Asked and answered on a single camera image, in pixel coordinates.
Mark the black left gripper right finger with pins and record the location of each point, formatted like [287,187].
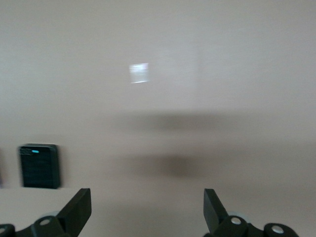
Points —
[214,212]

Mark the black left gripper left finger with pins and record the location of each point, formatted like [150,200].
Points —
[74,209]

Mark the black flip phone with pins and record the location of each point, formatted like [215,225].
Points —
[39,168]

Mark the small square tape patch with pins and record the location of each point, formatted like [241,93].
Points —
[139,72]

